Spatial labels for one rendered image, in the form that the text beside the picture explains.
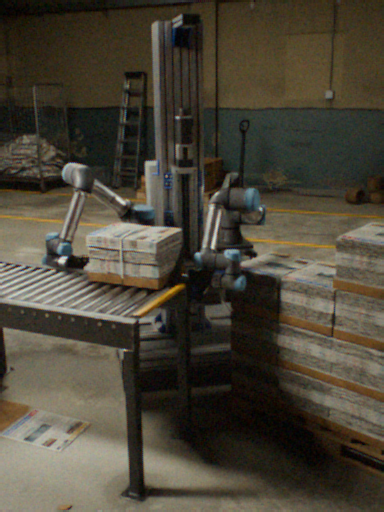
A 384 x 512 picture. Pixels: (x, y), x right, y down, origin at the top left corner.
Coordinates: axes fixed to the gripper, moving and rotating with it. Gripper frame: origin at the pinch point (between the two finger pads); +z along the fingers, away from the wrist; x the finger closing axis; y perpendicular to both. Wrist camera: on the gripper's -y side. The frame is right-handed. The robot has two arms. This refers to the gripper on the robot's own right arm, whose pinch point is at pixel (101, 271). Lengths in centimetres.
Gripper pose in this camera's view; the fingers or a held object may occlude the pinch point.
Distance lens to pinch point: 328.2
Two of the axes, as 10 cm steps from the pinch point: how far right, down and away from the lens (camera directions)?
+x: 4.0, -2.5, 8.8
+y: 0.0, -9.6, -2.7
